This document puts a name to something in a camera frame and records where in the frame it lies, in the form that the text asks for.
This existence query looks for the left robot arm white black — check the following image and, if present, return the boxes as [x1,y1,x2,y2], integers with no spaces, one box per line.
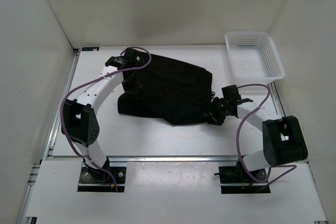
[60,46,152,182]

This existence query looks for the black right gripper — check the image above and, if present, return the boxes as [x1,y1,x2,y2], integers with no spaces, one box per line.
[201,96,229,126]

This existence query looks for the white perforated plastic basket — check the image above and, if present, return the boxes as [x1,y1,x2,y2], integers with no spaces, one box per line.
[225,31,285,86]

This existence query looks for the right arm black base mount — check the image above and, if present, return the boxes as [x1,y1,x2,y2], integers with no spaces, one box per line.
[214,162,271,195]

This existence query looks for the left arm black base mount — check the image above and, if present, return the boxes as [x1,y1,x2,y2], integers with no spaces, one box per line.
[77,163,127,193]

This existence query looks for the black shorts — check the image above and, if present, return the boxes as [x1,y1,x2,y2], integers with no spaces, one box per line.
[117,55,213,125]

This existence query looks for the aluminium front rail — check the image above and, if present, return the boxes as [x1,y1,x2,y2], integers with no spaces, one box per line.
[108,155,238,162]

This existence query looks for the aluminium right side rail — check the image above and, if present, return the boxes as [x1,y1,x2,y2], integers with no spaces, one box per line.
[269,81,300,156]

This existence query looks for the aluminium rail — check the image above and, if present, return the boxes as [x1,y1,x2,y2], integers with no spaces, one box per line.
[108,155,238,162]
[16,48,81,223]
[269,81,300,156]

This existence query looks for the aluminium left side rail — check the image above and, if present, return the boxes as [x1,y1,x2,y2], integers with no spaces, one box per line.
[16,48,81,223]

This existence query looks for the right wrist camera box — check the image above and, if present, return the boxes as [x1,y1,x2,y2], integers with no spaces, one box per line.
[222,85,241,102]

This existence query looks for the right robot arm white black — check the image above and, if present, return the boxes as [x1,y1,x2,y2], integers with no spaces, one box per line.
[207,85,308,183]

